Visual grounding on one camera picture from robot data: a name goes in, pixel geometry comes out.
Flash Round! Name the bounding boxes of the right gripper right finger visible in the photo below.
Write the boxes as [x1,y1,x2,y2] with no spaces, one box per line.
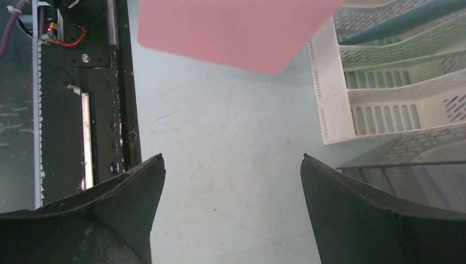
[300,155,465,263]

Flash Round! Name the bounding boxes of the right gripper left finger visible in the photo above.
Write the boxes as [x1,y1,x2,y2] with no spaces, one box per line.
[1,154,166,263]

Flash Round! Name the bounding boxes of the smoky transparent drawer cabinet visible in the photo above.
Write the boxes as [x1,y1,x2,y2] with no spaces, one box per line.
[339,125,465,212]

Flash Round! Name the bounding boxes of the pink folder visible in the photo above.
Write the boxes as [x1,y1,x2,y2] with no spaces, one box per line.
[137,0,343,75]

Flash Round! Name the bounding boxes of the green clipboard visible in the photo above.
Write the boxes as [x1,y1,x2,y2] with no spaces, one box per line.
[339,10,465,70]

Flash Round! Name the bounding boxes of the white file organizer rack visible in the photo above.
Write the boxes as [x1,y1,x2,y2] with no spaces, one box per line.
[308,1,465,145]

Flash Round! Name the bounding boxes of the white cable duct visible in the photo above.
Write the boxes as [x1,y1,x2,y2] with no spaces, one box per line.
[30,0,45,209]

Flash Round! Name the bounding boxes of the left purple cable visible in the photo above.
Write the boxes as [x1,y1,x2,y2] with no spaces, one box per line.
[0,0,31,59]

